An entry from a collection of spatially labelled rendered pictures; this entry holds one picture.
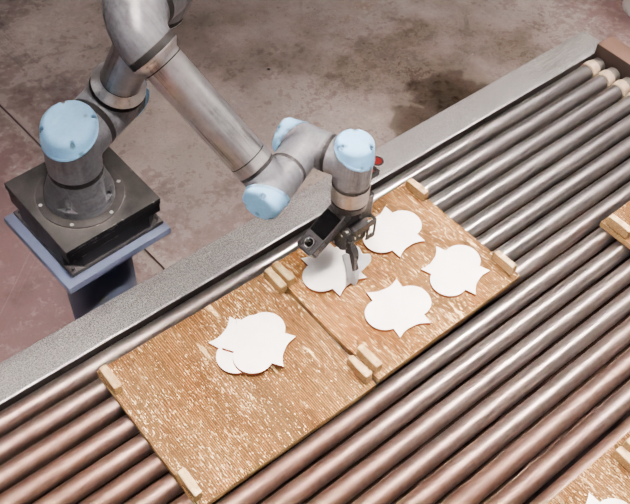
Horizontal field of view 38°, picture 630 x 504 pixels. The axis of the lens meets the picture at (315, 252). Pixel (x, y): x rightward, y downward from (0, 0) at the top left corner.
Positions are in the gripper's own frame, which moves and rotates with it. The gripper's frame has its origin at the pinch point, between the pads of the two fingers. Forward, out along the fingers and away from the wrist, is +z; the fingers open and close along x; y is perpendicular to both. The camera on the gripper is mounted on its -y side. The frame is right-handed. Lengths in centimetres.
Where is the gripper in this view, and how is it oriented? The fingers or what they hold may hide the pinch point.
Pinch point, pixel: (333, 267)
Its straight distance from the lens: 192.0
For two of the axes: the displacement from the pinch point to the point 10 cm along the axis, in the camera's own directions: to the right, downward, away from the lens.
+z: -0.6, 6.4, 7.6
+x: -6.4, -6.1, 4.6
